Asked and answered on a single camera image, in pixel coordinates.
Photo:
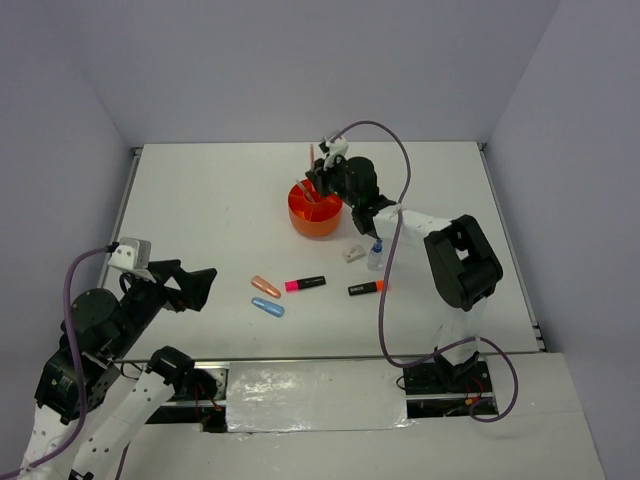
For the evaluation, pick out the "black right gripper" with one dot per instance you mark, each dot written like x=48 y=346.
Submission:
x=320 y=177

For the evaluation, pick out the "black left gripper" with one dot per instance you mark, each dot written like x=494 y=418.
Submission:
x=196 y=285

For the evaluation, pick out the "clear white pen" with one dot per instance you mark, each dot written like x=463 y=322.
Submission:
x=305 y=191

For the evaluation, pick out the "small white eraser block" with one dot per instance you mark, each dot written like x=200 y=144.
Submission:
x=353 y=253

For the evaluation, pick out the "orange capsule eraser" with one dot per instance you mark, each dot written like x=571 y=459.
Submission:
x=265 y=287

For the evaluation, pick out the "blue cap glue bottle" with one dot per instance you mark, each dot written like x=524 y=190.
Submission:
x=376 y=258

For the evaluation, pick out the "blue capsule eraser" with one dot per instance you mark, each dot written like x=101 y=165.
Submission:
x=269 y=307

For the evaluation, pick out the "orange highlighter with black body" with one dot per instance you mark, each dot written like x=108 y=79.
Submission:
x=366 y=288

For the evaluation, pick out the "pink highlighter with black cap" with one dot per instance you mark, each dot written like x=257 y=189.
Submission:
x=304 y=283

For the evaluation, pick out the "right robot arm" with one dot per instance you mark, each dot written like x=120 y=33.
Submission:
x=464 y=267

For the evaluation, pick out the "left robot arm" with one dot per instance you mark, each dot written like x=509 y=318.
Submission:
x=99 y=329

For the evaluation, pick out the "orange round compartment organizer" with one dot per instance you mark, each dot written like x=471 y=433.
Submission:
x=313 y=219

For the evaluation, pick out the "silver foil covered panel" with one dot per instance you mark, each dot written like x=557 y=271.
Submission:
x=314 y=396

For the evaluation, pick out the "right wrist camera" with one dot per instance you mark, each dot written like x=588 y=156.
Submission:
x=333 y=150

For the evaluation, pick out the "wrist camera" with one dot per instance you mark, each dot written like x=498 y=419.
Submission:
x=333 y=150
x=130 y=254

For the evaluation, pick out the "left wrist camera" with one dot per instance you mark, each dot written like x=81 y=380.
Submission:
x=130 y=254

